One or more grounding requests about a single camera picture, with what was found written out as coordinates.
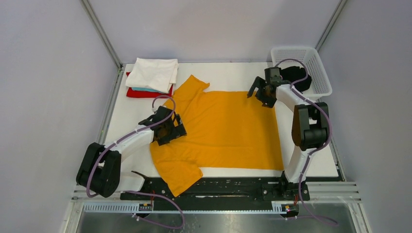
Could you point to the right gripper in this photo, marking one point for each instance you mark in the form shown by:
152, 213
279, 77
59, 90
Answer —
263, 90

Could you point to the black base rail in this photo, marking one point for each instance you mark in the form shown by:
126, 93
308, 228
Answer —
217, 194

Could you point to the yellow t shirt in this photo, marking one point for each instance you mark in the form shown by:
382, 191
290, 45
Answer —
224, 129

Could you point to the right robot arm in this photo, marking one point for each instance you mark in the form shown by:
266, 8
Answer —
310, 131

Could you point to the white folded t shirt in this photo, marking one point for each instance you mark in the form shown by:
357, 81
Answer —
156, 74

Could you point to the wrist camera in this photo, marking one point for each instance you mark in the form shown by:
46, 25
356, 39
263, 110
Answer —
272, 76
155, 110

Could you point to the blue folded t shirt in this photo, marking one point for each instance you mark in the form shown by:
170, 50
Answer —
144, 89

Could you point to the red folded t shirt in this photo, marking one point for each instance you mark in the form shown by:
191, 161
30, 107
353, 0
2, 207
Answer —
146, 94

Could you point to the black t shirt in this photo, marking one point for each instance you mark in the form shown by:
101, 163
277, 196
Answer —
295, 73

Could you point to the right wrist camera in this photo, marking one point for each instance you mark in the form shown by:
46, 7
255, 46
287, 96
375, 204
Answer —
272, 76

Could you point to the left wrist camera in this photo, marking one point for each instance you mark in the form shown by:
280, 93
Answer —
155, 110

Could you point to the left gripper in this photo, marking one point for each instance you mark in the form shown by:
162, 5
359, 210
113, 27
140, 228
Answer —
179, 131

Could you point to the white plastic basket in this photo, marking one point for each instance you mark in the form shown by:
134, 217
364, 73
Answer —
287, 56

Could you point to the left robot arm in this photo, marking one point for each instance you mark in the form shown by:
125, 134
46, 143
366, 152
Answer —
100, 171

